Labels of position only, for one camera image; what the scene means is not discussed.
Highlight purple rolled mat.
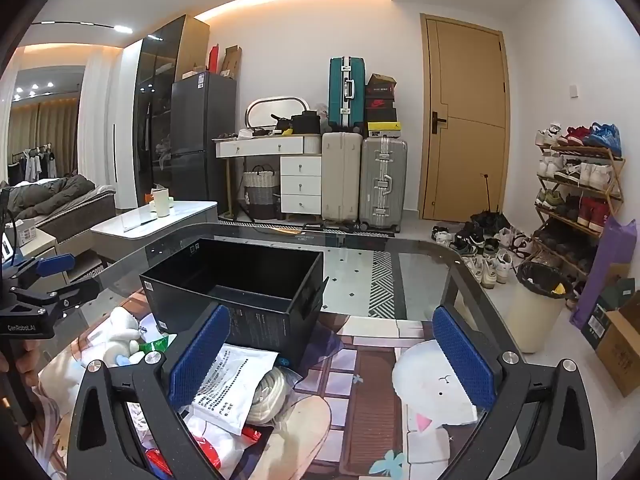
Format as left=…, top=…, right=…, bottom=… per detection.
left=570, top=217, right=633, bottom=331

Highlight oval white-framed mirror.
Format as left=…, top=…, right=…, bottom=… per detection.
left=245, top=94, right=313, bottom=131

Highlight cream trash bin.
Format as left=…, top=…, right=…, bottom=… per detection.
left=515, top=260, right=576, bottom=353

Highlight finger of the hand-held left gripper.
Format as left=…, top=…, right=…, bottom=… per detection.
left=10, top=254, right=76, bottom=286
left=7, top=276, right=101, bottom=313

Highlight cartoon printed table mat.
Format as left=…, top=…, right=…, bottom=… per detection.
left=37, top=295, right=481, bottom=480

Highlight hanging clothes rack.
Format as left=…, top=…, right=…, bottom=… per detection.
left=7, top=145, right=56, bottom=183

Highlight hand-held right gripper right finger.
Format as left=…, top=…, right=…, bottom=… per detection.
left=431, top=304, right=601, bottom=480

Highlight bagged white rope coil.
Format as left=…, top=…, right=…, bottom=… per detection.
left=247, top=366, right=301, bottom=426

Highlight white dresser with drawers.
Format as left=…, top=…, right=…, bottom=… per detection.
left=215, top=135, right=323, bottom=221

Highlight flat cardboard piece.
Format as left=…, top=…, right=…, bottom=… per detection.
left=221, top=46, right=243, bottom=78

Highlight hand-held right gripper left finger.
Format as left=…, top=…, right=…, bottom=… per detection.
left=67, top=304, right=233, bottom=480

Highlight white printed plastic packet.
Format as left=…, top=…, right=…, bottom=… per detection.
left=190, top=342, right=281, bottom=436

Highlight red logo black shoebox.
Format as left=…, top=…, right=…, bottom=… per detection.
left=365, top=96, right=397, bottom=123

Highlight shoe rack with shoes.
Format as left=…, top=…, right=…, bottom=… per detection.
left=534, top=121, right=623, bottom=273

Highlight wicker laundry basket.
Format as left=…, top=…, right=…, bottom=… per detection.
left=242, top=165, right=281, bottom=221

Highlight scattered pile of shoes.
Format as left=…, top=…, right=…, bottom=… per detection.
left=431, top=220, right=533, bottom=288

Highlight black umbrella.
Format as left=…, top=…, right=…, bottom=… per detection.
left=470, top=174, right=511, bottom=233

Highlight person's left hand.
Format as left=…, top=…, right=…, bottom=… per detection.
left=0, top=342, right=42, bottom=391

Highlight green medicine packet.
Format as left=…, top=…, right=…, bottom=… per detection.
left=137, top=335, right=176, bottom=361

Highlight teal suitcase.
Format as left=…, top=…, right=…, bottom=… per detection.
left=327, top=57, right=367, bottom=133

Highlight cream cup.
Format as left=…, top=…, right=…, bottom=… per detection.
left=151, top=187, right=173, bottom=218

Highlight dark quilted jacket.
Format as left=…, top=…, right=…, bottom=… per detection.
left=10, top=175, right=96, bottom=216

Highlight black cardboard box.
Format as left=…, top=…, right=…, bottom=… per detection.
left=139, top=237, right=326, bottom=371

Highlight white foam wrap piece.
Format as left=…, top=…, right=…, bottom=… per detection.
left=102, top=306, right=143, bottom=363

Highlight black bag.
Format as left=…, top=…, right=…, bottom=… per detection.
left=290, top=110, right=321, bottom=135

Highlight tan wooden door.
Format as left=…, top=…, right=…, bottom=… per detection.
left=420, top=13, right=510, bottom=223

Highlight white coffee table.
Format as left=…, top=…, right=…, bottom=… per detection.
left=90, top=200, right=218, bottom=266

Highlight silver suitcase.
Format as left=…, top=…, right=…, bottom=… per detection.
left=359, top=136, right=408, bottom=233

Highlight clear bag with red glue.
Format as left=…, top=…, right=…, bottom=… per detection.
left=127, top=402, right=271, bottom=480

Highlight wooden shoe rack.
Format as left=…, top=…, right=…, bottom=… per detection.
left=532, top=142, right=626, bottom=281

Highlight beige suitcase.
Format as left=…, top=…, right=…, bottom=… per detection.
left=321, top=131, right=363, bottom=223

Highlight dark grey refrigerator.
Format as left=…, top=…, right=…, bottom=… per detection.
left=170, top=72, right=237, bottom=211

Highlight open brown cardboard box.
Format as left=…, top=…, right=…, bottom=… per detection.
left=595, top=305, right=640, bottom=398

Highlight dark green carton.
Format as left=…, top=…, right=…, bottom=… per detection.
left=582, top=280, right=636, bottom=351

